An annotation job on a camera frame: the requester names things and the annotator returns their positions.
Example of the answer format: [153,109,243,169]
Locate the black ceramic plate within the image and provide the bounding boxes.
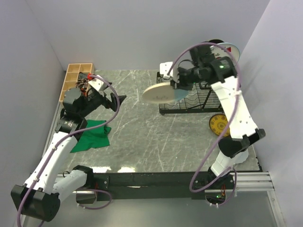
[209,39,223,44]

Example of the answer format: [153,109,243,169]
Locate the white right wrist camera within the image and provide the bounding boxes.
[160,61,178,83]

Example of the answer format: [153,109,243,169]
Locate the watermelon pattern white plate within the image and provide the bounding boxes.
[210,43,241,63]

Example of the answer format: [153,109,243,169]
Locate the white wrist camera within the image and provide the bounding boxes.
[160,61,178,83]
[88,74,107,93]

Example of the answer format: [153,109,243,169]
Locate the tangled cables in box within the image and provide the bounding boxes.
[75,72,92,94]

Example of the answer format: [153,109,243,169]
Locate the green cloth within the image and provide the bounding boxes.
[71,125,111,153]

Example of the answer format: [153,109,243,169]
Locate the pale blue scalloped plate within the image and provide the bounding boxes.
[234,149,249,164]

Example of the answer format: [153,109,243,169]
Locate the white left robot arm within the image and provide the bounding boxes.
[11,87,126,227]

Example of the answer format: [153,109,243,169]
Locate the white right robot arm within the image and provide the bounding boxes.
[167,42,266,189]

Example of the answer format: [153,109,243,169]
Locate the wooden compartment box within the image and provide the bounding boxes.
[59,63,94,102]

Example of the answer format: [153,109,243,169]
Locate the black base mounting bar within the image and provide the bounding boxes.
[75,171,236,205]

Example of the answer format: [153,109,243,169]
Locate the black wire dish rack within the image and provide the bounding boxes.
[156,47,241,116]

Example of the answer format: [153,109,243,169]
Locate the beige and blue plate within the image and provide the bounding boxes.
[142,82,188,104]

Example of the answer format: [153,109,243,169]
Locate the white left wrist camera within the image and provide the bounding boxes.
[88,74,107,93]

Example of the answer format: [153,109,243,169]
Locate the yellow patterned glass plate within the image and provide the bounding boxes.
[209,113,228,136]

